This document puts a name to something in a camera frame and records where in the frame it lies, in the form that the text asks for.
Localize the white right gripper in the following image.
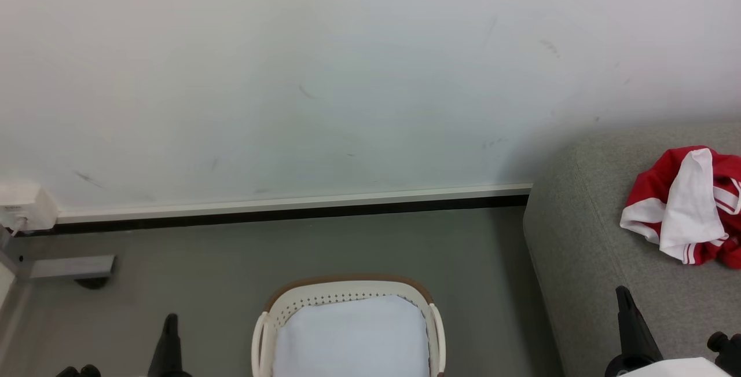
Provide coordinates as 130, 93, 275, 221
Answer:
604, 285, 732, 377

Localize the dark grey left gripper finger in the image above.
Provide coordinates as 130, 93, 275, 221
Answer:
147, 313, 193, 377

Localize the red and white garment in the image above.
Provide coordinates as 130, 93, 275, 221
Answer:
619, 145, 741, 269

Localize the white laundry basket brown rim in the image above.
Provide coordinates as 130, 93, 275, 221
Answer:
251, 274, 447, 377

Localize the grey fabric sofa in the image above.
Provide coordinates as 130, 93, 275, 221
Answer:
523, 124, 741, 377

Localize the white and black baseboard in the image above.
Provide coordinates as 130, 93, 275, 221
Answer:
56, 184, 533, 234

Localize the white wall socket box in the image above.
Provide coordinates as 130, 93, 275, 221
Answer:
0, 182, 60, 233

